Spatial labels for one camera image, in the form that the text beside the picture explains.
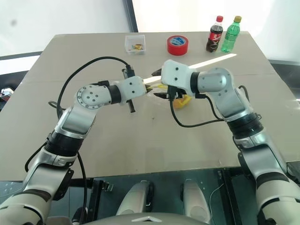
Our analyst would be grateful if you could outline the red tape roll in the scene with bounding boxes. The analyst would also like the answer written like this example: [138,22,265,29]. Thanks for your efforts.
[167,35,189,56]

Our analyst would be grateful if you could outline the yellow plastic object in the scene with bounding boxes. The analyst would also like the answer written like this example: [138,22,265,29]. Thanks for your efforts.
[142,79,193,111]

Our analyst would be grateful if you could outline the green bottle yellow cap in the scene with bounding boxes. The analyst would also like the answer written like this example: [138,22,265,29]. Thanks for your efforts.
[220,15,242,53]

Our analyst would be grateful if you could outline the clear plastic box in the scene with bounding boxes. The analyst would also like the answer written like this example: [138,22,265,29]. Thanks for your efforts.
[124,34,147,56]

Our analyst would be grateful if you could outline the silver right robot leg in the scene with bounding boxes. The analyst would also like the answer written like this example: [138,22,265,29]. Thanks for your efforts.
[180,179,212,224]

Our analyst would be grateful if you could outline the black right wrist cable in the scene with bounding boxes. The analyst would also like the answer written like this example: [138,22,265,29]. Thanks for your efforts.
[168,85,225,128]

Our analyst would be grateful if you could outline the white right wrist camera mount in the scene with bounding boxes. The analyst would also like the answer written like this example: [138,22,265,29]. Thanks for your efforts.
[160,60,196,97]

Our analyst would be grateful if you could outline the thin white cable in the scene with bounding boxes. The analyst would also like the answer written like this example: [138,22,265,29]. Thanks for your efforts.
[209,182,224,212]

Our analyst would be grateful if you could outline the silver left robot leg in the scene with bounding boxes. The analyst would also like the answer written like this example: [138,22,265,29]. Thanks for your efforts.
[116,180,156,217]

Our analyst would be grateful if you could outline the silver robot leg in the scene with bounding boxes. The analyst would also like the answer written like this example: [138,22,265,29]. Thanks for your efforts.
[116,180,156,217]
[180,179,212,224]

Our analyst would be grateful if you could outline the grey robot torso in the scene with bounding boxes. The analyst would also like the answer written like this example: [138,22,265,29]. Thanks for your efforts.
[81,211,213,225]

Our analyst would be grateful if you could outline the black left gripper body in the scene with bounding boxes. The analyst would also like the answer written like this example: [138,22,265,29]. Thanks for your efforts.
[126,98,136,114]

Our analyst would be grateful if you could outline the dark vertical post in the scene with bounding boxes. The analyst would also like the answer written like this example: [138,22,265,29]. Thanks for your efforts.
[123,0,139,33]

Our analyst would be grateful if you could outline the colourful clutter pile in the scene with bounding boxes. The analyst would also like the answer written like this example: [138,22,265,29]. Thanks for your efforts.
[0,87,14,102]

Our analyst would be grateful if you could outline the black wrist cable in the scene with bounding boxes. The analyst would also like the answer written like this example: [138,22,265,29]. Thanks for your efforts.
[48,56,136,118]
[168,85,225,128]

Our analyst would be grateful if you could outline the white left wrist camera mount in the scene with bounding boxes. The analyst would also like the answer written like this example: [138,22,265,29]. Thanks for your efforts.
[116,75,148,105]

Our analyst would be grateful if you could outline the black table frame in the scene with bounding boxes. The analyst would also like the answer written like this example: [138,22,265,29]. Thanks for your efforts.
[219,167,243,213]

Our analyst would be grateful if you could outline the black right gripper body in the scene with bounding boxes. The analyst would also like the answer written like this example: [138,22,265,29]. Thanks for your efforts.
[166,85,187,101]

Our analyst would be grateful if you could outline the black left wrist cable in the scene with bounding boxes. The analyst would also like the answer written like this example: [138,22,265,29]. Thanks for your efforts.
[48,56,136,118]

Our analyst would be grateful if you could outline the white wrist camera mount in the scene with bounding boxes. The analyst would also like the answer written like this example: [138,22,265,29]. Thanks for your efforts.
[160,60,196,97]
[116,75,148,105]

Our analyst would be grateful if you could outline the cola bottle red cap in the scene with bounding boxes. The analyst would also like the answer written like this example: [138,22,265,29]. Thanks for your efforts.
[205,15,224,53]

